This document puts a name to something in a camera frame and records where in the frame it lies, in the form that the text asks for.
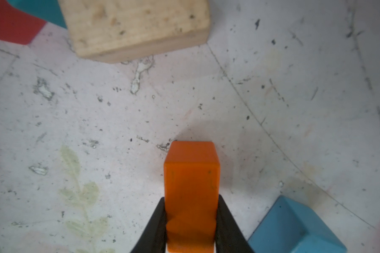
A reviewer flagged orange rectangular block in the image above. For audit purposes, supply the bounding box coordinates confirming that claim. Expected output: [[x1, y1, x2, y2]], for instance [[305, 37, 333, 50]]
[[164, 141, 221, 253]]

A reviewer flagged light blue block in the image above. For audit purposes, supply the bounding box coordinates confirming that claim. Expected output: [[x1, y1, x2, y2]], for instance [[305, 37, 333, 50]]
[[248, 196, 347, 253]]

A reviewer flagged red rectangular block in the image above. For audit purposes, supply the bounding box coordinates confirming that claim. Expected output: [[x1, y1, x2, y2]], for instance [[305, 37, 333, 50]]
[[0, 0, 46, 45]]

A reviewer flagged natural wood rectangular block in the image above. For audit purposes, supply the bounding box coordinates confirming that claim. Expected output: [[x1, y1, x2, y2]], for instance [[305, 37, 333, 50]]
[[59, 0, 211, 63]]

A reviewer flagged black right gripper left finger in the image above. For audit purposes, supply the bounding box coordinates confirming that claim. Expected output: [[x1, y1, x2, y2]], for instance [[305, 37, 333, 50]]
[[131, 197, 167, 253]]

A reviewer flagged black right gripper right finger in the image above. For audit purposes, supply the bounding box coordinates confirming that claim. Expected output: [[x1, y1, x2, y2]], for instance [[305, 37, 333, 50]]
[[215, 195, 254, 253]]

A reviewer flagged teal triangular block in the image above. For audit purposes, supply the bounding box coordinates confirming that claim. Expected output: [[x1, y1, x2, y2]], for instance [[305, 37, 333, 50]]
[[7, 0, 67, 28]]

